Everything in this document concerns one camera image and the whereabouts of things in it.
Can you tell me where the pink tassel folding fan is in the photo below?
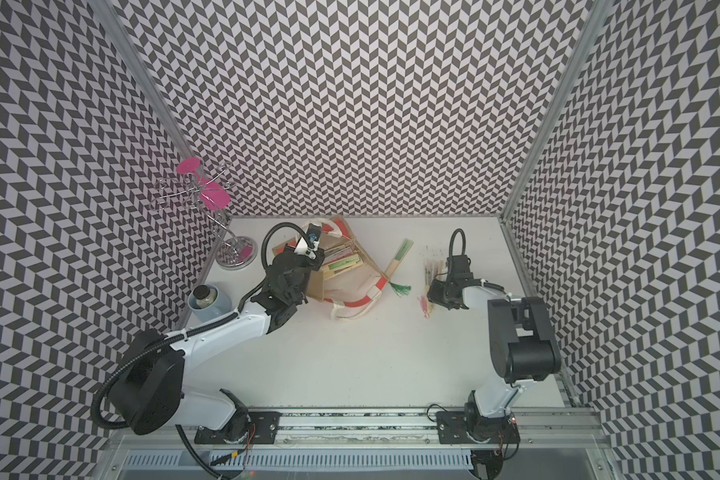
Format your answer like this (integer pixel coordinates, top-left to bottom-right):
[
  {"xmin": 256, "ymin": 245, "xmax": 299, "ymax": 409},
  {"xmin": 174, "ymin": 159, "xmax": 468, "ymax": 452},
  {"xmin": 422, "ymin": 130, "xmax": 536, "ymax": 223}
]
[{"xmin": 419, "ymin": 258, "xmax": 444, "ymax": 318}]

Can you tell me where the green tassel folding fan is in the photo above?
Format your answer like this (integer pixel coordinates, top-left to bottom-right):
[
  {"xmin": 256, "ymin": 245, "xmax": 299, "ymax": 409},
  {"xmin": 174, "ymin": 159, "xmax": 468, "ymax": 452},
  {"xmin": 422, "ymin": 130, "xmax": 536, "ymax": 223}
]
[{"xmin": 385, "ymin": 238, "xmax": 414, "ymax": 297}]

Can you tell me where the burlap red striped tote bag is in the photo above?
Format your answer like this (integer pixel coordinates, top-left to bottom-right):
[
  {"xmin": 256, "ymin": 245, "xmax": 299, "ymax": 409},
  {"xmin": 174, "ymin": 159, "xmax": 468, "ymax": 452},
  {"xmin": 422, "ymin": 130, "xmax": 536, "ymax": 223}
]
[{"xmin": 302, "ymin": 215, "xmax": 388, "ymax": 320}]

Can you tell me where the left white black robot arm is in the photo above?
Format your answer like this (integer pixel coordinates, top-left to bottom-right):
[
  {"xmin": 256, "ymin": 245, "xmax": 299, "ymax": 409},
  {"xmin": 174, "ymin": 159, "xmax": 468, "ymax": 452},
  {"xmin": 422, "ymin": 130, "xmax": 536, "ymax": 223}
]
[{"xmin": 90, "ymin": 247, "xmax": 325, "ymax": 435}]

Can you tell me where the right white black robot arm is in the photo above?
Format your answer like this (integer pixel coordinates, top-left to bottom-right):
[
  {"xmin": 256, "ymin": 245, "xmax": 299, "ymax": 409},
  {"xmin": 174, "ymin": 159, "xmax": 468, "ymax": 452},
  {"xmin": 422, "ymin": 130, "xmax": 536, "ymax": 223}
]
[{"xmin": 427, "ymin": 254, "xmax": 562, "ymax": 443}]

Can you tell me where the green folding fan in bag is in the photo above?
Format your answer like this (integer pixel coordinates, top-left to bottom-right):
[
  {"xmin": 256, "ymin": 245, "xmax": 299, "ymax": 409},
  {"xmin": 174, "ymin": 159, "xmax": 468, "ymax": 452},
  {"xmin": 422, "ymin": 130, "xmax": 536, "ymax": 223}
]
[{"xmin": 321, "ymin": 254, "xmax": 363, "ymax": 276}]

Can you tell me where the light blue mug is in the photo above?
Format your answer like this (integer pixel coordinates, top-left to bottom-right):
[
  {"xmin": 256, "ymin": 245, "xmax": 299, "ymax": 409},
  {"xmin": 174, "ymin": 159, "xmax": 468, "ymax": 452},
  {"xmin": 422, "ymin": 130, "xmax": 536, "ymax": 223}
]
[{"xmin": 188, "ymin": 284, "xmax": 233, "ymax": 323}]

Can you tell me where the chrome stand with pink cups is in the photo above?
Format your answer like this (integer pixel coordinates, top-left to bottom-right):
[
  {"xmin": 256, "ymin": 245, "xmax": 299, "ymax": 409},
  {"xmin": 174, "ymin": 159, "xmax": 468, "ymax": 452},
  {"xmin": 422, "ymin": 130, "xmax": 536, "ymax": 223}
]
[{"xmin": 151, "ymin": 157, "xmax": 257, "ymax": 271}]

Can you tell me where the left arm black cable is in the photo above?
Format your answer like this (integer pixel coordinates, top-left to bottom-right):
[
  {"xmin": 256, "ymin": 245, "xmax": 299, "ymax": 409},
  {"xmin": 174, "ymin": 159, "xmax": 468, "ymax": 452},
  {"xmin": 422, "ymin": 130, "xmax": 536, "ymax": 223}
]
[{"xmin": 260, "ymin": 221, "xmax": 310, "ymax": 271}]

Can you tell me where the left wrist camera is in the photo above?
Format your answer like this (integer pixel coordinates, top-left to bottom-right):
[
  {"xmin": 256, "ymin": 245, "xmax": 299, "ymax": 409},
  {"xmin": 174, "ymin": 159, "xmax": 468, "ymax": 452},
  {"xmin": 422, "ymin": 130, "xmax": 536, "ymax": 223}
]
[{"xmin": 294, "ymin": 222, "xmax": 322, "ymax": 259}]

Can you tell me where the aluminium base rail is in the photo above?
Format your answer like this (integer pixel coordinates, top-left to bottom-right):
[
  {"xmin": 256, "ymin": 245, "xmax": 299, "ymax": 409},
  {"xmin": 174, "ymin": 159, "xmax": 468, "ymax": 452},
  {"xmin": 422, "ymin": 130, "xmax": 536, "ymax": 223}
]
[{"xmin": 92, "ymin": 406, "xmax": 623, "ymax": 479}]

